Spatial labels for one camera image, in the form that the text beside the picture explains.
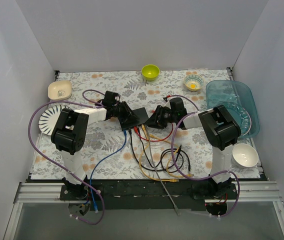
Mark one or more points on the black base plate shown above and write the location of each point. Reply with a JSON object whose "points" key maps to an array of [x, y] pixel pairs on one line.
{"points": [[150, 195]]}

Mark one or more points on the lime green bowl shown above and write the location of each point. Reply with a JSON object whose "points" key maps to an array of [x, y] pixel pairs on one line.
{"points": [[150, 72]]}

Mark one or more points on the patterned yellow centre bowl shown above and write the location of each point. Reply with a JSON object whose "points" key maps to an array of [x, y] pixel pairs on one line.
{"points": [[193, 82]]}

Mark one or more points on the teal plastic tray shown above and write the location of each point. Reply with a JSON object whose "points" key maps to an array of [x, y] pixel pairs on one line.
{"points": [[236, 92]]}

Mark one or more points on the teal glass plate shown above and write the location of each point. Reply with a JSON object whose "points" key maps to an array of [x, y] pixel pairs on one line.
{"points": [[240, 115]]}

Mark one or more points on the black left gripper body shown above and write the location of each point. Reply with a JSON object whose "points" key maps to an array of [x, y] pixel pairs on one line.
{"points": [[123, 113]]}

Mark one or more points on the dark grey network switch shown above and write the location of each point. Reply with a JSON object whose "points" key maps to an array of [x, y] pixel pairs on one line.
{"points": [[142, 114]]}

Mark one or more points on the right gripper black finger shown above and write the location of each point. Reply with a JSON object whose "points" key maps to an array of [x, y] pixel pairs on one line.
{"points": [[161, 123], [153, 121]]}

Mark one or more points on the aluminium frame rail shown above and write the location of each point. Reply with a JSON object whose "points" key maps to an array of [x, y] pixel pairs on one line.
{"points": [[250, 191]]}

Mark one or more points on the floral patterned table mat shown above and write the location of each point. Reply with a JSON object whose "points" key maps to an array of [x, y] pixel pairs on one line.
{"points": [[110, 153]]}

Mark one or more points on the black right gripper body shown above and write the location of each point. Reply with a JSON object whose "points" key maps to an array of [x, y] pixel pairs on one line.
{"points": [[159, 116]]}

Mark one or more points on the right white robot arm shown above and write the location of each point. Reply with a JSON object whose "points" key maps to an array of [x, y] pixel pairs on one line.
{"points": [[220, 128]]}

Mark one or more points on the blue striped white plate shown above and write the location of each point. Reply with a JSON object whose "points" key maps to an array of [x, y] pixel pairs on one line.
{"points": [[49, 118]]}

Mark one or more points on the white bowl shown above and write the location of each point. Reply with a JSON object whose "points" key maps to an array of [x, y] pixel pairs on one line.
{"points": [[244, 156]]}

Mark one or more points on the cream square dish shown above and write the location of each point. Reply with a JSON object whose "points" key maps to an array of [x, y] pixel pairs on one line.
{"points": [[59, 90]]}

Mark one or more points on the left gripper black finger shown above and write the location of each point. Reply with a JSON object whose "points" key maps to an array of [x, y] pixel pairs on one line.
{"points": [[128, 113], [127, 122]]}

